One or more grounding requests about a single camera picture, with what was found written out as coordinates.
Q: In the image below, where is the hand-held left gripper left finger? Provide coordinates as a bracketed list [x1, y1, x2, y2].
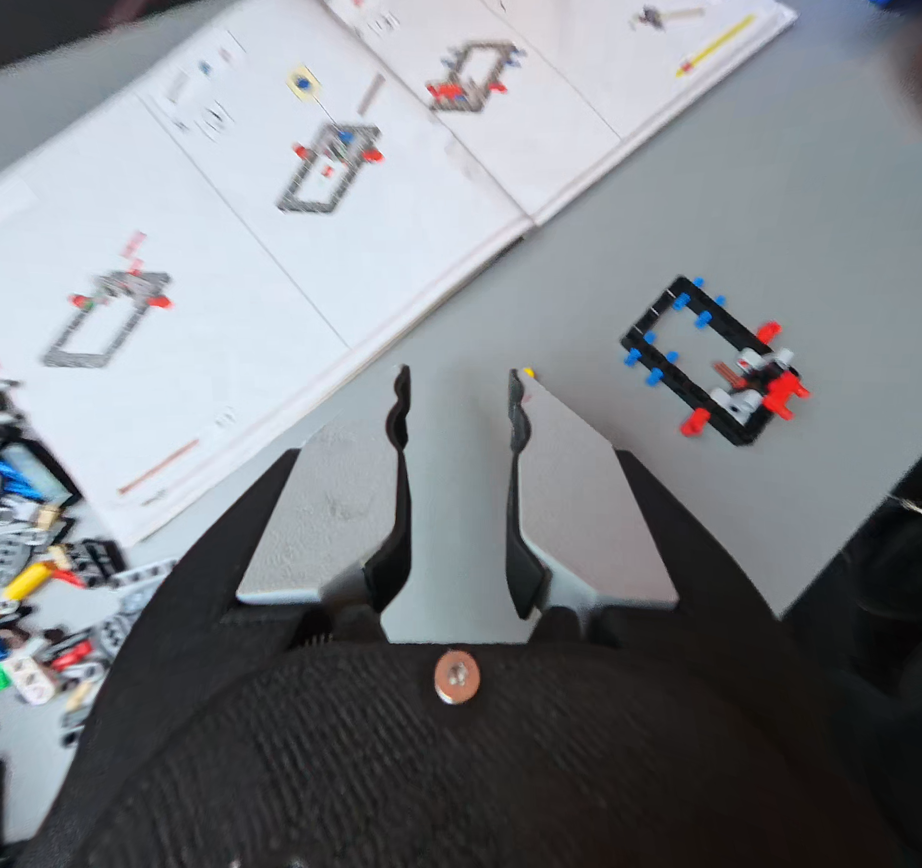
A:
[235, 365, 414, 615]

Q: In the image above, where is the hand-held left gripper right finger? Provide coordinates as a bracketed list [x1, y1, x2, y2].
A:
[506, 368, 681, 622]

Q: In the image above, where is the black lego frame assembly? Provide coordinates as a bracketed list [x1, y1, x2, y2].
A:
[619, 274, 811, 447]

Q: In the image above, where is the pile of lego pieces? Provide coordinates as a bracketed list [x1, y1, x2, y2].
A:
[0, 377, 180, 748]

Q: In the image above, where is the open lego instruction booklet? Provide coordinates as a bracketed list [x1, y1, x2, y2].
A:
[0, 0, 799, 548]

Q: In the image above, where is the person's dark clothing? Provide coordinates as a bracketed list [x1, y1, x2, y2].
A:
[781, 453, 922, 868]

